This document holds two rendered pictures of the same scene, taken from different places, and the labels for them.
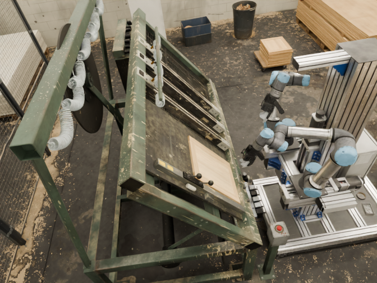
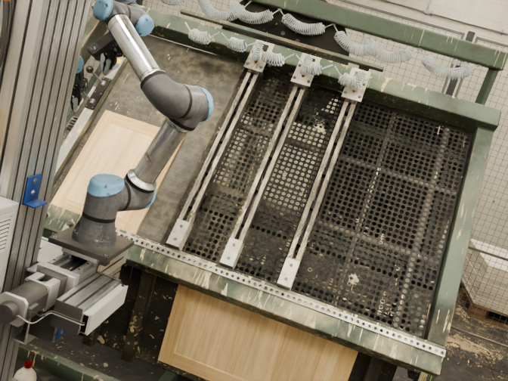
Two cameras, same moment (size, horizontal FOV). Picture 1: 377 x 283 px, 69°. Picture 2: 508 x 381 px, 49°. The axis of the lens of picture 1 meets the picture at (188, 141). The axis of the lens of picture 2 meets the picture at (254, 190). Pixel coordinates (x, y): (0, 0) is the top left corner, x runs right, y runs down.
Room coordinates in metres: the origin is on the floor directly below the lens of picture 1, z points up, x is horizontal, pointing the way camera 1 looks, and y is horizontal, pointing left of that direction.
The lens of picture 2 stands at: (2.48, -2.62, 1.80)
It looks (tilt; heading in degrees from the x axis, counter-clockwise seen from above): 13 degrees down; 100
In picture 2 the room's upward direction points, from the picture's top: 17 degrees clockwise
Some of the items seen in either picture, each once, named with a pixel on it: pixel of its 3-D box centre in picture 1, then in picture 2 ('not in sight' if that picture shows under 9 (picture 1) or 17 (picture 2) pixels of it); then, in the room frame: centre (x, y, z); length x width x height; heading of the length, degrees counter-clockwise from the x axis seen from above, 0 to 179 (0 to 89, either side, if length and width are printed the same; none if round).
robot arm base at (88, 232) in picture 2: (285, 136); (96, 225); (1.68, -0.88, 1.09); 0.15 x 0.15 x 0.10
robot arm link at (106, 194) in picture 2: (286, 127); (105, 195); (1.68, -0.88, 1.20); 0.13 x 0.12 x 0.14; 69
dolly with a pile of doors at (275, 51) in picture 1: (271, 53); not in sight; (4.61, -1.78, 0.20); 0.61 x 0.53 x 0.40; 2
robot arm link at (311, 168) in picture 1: (312, 172); not in sight; (1.18, -0.90, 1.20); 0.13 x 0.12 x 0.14; 156
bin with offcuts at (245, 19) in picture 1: (243, 20); not in sight; (5.90, -1.55, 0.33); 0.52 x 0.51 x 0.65; 2
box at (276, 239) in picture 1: (277, 234); not in sight; (0.90, -0.59, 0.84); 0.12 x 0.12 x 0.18; 0
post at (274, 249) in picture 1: (270, 256); not in sight; (0.90, -0.59, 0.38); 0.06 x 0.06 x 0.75; 0
